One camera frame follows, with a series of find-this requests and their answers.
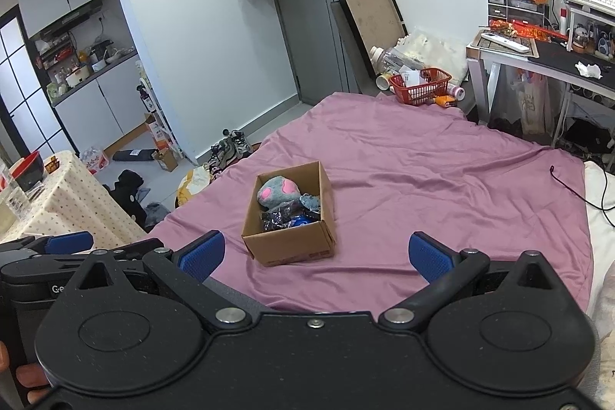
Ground grey sneaker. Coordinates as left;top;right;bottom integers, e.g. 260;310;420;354
231;130;253;158
209;138;236;171

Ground small open cardboard box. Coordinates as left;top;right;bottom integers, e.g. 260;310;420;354
153;148;178;172

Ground water bottle pack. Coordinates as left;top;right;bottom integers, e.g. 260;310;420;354
79;146;110;174

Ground shiny dark plastic packet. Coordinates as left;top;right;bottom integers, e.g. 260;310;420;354
261;204;303;232

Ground hanging clear plastic bag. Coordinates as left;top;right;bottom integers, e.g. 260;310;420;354
509;71;553;134

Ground clear glass container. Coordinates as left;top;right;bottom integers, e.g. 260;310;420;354
0;163;32;238

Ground red and black bowl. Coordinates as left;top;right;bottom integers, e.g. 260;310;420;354
10;152;45;192

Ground white kitchen cabinet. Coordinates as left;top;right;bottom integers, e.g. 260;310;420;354
50;55;159;151

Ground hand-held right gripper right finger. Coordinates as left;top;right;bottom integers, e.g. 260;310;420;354
379;231;568;327

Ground black framed board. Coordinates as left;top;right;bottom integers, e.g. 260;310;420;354
333;0;409;79

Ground white desk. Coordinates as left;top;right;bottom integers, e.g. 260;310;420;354
465;28;615;151

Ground grey drawer organizer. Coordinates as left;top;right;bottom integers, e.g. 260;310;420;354
485;0;549;27

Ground grey fluffy plush toy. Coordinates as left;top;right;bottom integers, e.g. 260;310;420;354
257;177;302;212

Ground orange and white carton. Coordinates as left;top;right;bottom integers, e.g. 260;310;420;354
144;112;174;149

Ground white remote control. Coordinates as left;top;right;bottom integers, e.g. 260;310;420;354
480;32;529;53

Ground crumpled white tissue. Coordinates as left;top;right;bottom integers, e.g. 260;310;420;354
574;61;605;78

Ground range hood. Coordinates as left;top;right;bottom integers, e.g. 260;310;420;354
29;0;104;41

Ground red plastic basket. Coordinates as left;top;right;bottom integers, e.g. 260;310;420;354
388;67;453;106

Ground black flat bag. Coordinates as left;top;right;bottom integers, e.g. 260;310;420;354
112;148;157;163

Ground grey cloth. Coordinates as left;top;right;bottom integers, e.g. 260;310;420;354
141;201;171;228

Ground black desk mat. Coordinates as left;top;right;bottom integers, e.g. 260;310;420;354
529;39;615;89

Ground grey door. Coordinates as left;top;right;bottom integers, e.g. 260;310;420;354
269;0;371;106

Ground black dotted clothing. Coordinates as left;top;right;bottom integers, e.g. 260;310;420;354
108;170;147;228

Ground black framed glass door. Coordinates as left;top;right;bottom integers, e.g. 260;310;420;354
0;7;78;161

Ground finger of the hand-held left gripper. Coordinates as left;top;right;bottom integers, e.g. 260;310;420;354
91;238;165;268
0;231;94;255

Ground dotted tablecloth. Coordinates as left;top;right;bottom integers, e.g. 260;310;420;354
0;151;147;247

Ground yellow plastic bag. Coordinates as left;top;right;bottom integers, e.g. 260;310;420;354
177;165;214;205

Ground red packets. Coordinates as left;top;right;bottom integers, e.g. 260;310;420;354
489;18;570;42

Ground white duvet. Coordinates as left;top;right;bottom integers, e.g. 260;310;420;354
583;160;615;410

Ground brown cardboard box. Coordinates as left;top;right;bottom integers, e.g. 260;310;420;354
241;161;336;267

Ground white storage rack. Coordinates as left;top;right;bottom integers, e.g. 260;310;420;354
136;59;198;166

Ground small glass teapot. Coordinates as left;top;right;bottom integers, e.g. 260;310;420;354
572;26;593;53

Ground white plastic bag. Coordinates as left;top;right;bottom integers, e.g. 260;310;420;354
394;26;469;84

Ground large clear plastic bottle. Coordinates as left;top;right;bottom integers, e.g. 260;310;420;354
369;45;409;75

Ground black cable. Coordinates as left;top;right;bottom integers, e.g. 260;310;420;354
549;165;615;229

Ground person's left hand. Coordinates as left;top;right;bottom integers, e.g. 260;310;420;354
15;364;51;403

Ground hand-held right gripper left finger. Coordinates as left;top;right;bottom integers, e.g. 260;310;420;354
67;231;255;327

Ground pink bedsheet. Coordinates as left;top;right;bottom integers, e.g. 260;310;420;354
144;90;592;315

